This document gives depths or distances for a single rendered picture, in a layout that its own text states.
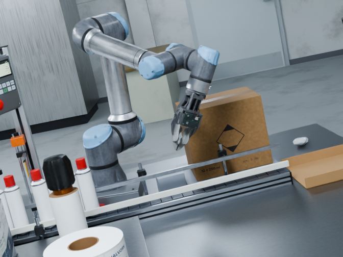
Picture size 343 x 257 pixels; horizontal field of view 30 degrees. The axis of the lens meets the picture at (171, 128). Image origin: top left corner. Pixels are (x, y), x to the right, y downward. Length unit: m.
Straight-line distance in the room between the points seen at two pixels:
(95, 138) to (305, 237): 0.93
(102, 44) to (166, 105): 5.44
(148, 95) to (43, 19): 1.78
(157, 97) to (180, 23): 2.25
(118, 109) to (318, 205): 0.88
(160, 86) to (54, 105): 1.65
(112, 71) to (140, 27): 7.12
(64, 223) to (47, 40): 6.65
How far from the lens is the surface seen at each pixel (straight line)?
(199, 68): 2.12
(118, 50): 2.20
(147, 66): 2.07
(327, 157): 2.49
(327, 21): 9.83
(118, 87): 2.47
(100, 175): 2.45
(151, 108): 7.68
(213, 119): 2.38
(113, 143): 2.44
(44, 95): 8.58
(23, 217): 2.23
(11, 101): 2.24
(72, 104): 8.53
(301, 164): 2.46
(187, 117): 2.11
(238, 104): 2.39
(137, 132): 2.52
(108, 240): 1.59
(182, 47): 2.19
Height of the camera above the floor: 1.60
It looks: 13 degrees down
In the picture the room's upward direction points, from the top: 12 degrees counter-clockwise
